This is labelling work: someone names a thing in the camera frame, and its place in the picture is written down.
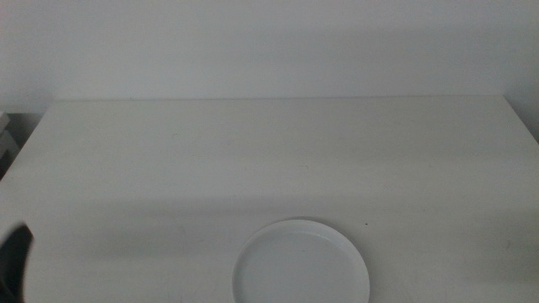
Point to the white shallow bowl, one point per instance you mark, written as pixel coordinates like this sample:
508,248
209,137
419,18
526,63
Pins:
299,269

